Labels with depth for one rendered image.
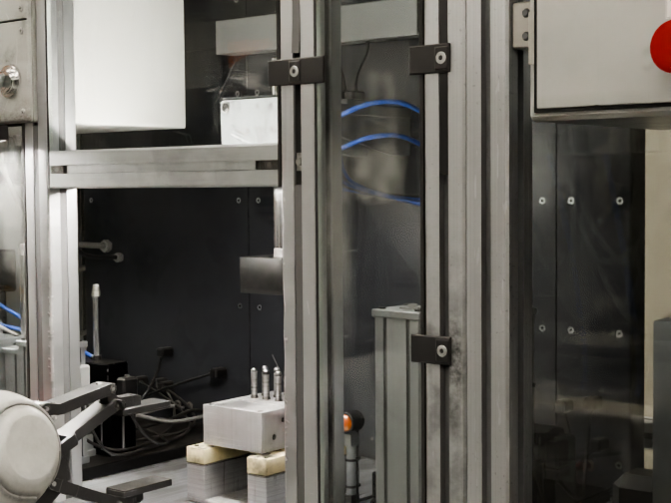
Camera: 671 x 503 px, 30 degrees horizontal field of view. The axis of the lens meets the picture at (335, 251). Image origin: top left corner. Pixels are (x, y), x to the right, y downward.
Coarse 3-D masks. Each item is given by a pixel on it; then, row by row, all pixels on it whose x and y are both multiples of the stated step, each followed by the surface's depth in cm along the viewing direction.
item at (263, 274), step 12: (276, 192) 153; (276, 204) 154; (276, 216) 154; (276, 228) 154; (276, 240) 154; (276, 252) 154; (240, 264) 155; (252, 264) 154; (264, 264) 152; (276, 264) 151; (252, 276) 154; (264, 276) 152; (276, 276) 151; (252, 288) 154; (264, 288) 153; (276, 288) 151
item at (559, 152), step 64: (576, 128) 107; (640, 128) 104; (576, 192) 108; (640, 192) 104; (576, 256) 108; (640, 256) 104; (576, 320) 108; (640, 320) 105; (576, 384) 109; (640, 384) 105; (576, 448) 109; (640, 448) 105
